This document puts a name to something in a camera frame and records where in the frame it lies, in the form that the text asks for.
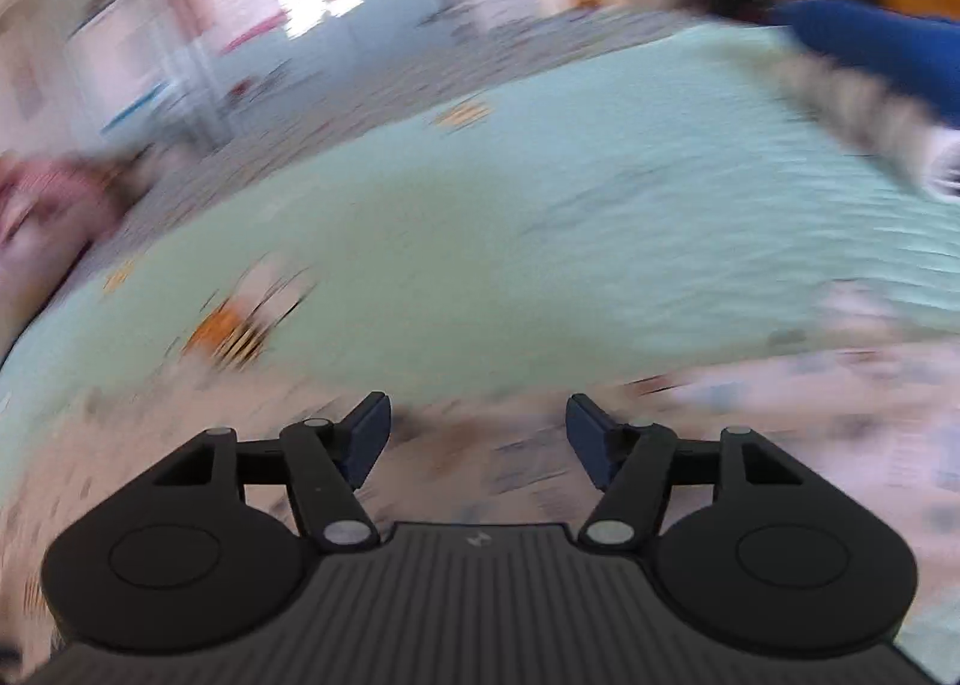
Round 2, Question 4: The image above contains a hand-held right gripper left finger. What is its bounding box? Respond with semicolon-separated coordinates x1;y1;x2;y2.
152;391;392;553

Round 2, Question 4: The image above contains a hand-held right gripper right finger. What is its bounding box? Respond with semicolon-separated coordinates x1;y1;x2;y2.
565;392;809;552

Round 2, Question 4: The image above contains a blue folded cloth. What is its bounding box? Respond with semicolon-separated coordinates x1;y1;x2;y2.
769;0;960;131

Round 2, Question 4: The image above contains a green bee print bedspread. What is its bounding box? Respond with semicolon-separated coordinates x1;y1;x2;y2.
0;25;960;431

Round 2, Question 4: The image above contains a white printed garment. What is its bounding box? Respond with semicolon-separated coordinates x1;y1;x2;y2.
0;340;960;656

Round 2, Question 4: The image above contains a sliding door wardrobe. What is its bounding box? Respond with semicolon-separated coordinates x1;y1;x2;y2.
60;0;451;146

